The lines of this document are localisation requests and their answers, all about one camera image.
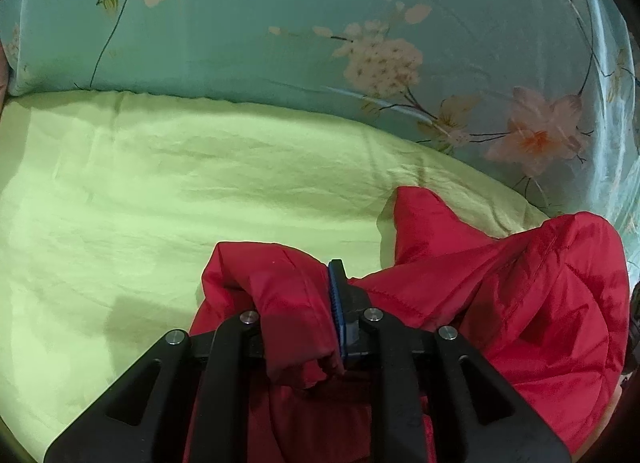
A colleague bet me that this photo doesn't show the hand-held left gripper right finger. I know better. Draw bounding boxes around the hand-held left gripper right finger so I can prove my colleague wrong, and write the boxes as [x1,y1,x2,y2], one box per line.
[327,258,571,463]

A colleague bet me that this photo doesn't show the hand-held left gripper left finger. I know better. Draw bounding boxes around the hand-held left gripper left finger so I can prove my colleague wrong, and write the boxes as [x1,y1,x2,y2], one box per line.
[42,310,273,463]

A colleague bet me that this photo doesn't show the red puffer jacket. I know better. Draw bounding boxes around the red puffer jacket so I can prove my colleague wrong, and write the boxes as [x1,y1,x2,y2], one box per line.
[182,186,631,463]

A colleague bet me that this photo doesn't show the light green bed sheet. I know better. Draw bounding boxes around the light green bed sheet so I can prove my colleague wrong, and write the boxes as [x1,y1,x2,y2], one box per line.
[0,88,551,463]

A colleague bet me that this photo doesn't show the teal floral duvet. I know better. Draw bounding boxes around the teal floral duvet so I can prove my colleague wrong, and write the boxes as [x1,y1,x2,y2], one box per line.
[0,0,640,264]

